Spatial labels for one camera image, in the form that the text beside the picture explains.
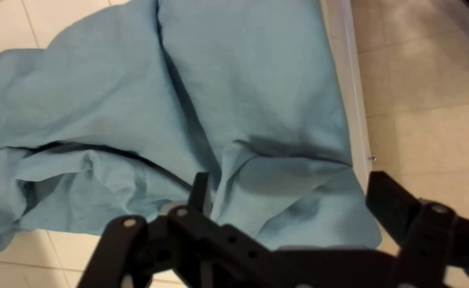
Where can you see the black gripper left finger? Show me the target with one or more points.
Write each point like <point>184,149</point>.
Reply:
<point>198,192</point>

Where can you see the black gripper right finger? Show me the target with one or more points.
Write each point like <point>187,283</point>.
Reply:
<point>390,205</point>

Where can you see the blue cloth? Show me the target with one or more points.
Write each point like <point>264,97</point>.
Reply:
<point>179,117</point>

